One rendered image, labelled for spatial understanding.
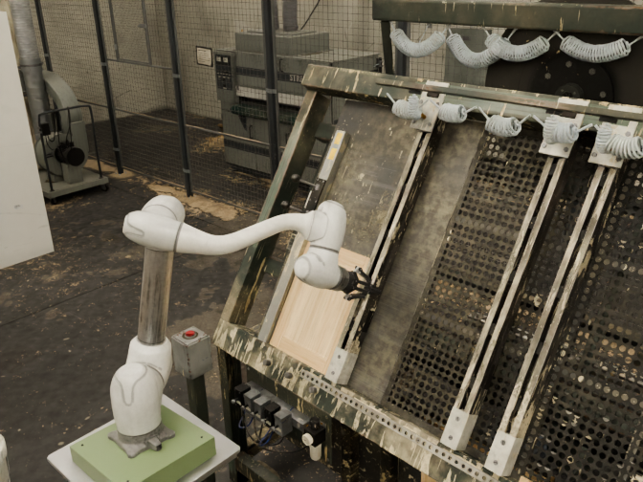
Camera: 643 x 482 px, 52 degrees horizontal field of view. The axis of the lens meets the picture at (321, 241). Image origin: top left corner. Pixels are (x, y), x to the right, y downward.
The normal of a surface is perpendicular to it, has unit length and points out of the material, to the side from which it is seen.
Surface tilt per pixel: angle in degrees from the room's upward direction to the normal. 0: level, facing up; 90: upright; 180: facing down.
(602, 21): 90
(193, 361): 90
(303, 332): 58
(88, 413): 0
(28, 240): 90
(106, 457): 4
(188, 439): 4
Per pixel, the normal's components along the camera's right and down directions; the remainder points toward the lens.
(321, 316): -0.61, -0.24
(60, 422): -0.02, -0.92
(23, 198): 0.73, 0.25
